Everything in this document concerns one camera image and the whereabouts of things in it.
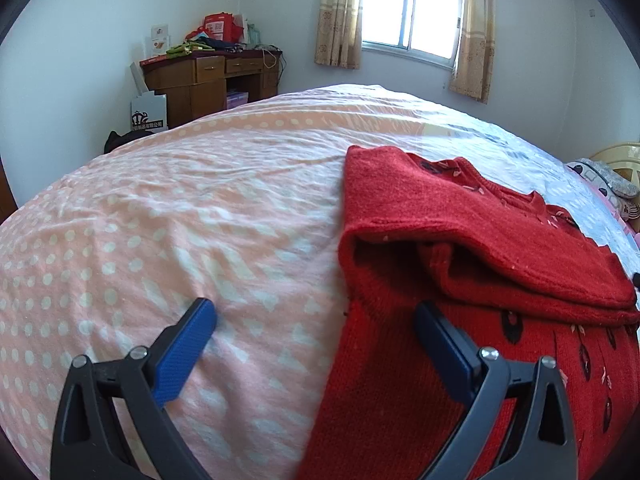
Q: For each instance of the brown wooden wardrobe door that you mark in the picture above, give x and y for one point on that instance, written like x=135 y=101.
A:
x=7 y=201

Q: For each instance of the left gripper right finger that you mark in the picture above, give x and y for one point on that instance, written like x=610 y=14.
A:
x=539 y=442

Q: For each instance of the green cloth on desk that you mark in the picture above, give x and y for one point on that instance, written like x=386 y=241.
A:
x=187 y=48

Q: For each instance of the red knitted sweater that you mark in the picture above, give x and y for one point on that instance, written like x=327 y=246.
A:
x=515 y=273

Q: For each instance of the beige wooden headboard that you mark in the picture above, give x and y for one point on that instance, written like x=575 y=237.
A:
x=623 y=158

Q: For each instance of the pink blue dotted bedsheet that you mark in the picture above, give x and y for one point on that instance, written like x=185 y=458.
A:
x=244 y=208

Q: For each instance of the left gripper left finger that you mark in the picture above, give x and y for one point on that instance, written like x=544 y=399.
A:
x=88 y=440

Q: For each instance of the left beige curtain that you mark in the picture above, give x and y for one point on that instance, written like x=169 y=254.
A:
x=339 y=42

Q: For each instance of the white card with picture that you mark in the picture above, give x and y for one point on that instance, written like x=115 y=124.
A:
x=158 y=41

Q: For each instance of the window with white frame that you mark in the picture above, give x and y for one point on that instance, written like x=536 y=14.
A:
x=427 y=30

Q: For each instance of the right beige curtain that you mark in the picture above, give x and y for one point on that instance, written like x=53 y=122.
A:
x=474 y=61

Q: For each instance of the grey patterned pillow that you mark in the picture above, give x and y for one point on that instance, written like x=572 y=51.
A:
x=617 y=191

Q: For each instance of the black clothes pile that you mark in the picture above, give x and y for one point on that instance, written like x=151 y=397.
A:
x=115 y=140

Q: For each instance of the white printed paper bag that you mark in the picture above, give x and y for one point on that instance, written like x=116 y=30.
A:
x=148 y=112

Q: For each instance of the red gift bag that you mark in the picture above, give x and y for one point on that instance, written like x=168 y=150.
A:
x=221 y=26

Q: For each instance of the beige curtain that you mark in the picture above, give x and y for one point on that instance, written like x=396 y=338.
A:
x=339 y=42
x=474 y=61

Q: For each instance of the brown wooden desk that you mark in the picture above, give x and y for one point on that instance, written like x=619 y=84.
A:
x=207 y=82

